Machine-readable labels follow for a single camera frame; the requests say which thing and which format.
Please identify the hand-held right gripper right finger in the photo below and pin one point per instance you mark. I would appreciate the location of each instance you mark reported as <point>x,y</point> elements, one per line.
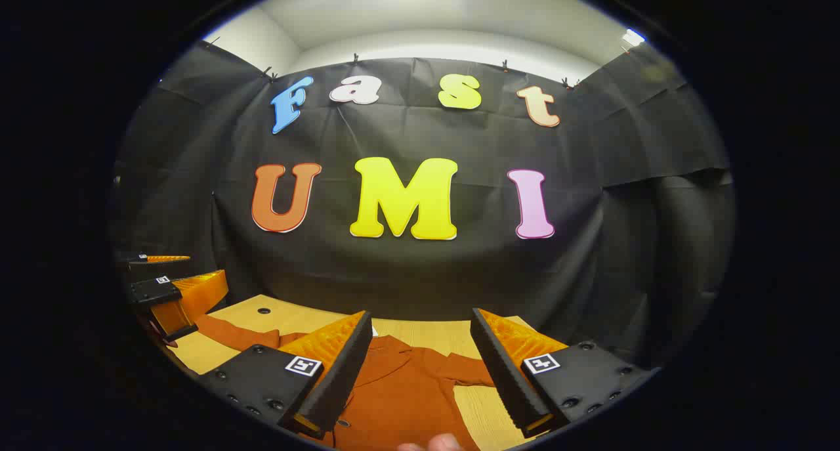
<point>502,372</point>

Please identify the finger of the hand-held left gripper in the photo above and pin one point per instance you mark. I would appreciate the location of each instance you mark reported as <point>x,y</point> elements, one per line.
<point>154,292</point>
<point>134,259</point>

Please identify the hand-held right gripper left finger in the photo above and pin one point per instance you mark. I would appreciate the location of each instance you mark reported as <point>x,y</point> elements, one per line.
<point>341,372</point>

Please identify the orange jacket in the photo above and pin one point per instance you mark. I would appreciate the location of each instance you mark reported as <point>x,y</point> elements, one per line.
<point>407,398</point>

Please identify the black backdrop cloth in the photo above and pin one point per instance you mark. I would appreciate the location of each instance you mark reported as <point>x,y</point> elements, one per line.
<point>459,274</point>

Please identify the ceiling light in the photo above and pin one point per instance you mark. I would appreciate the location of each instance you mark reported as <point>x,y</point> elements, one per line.
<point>633,37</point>

